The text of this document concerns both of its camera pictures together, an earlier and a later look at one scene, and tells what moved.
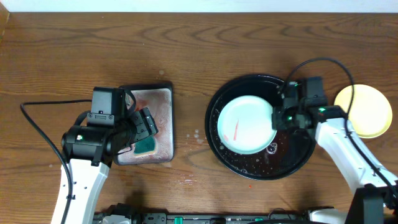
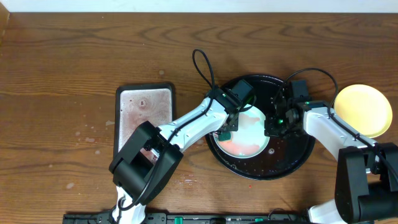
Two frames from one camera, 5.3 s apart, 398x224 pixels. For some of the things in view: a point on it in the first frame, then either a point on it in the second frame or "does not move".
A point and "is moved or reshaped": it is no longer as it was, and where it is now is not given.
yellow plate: [370, 114] does not move
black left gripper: [143, 123] to [231, 125]
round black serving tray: [290, 149] does not move
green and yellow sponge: [147, 146] is moved or reshaped
